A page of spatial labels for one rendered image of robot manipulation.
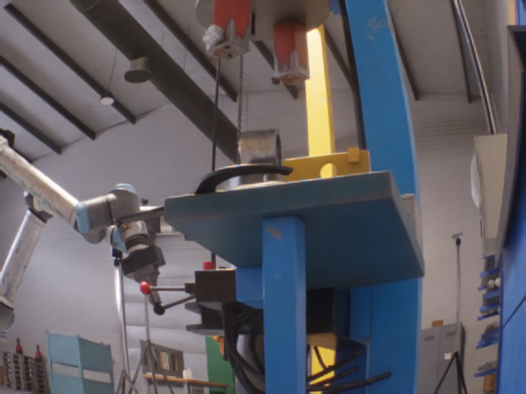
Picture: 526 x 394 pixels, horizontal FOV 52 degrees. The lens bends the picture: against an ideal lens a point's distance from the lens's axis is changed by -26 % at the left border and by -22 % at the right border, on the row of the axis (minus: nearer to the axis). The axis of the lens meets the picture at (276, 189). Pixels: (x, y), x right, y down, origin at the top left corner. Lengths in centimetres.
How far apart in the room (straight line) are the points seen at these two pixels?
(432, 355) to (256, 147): 1015
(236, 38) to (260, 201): 130
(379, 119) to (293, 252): 112
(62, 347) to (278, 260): 907
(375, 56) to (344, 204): 125
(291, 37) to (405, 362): 145
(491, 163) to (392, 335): 74
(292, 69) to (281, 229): 152
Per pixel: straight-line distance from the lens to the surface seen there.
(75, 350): 996
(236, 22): 245
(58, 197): 200
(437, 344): 1223
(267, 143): 234
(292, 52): 269
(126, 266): 181
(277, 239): 119
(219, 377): 953
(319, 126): 520
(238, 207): 119
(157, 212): 135
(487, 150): 235
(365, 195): 114
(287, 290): 116
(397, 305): 205
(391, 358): 203
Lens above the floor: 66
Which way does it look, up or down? 19 degrees up
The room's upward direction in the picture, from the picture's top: 1 degrees counter-clockwise
